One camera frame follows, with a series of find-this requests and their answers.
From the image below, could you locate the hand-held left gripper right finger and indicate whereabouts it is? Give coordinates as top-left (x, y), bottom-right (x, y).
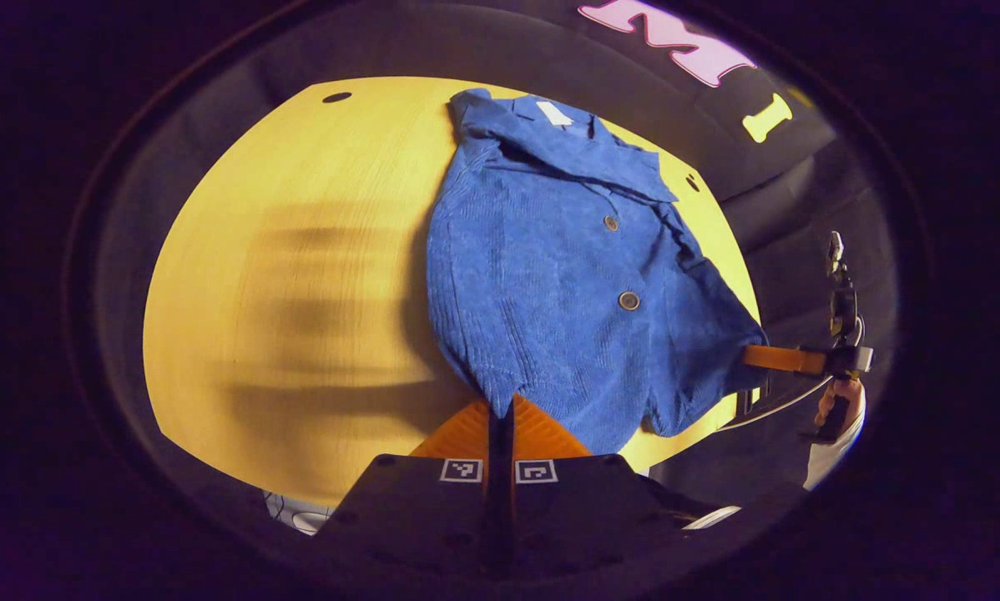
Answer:
top-left (500, 394), bottom-right (703, 578)

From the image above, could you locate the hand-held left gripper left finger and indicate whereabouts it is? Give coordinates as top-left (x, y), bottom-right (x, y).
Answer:
top-left (312, 396), bottom-right (502, 578)

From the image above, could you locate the blue corduroy jacket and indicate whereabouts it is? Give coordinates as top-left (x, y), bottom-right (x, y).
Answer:
top-left (425, 88), bottom-right (770, 456)

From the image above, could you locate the white patterned cloth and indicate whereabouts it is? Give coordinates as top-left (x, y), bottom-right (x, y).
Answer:
top-left (265, 491), bottom-right (334, 536)

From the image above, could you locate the black backdrop cloth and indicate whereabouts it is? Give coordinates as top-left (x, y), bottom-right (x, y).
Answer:
top-left (91, 0), bottom-right (903, 502)

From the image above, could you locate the thin gripper cable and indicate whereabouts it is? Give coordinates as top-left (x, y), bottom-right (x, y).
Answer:
top-left (715, 316), bottom-right (866, 433)

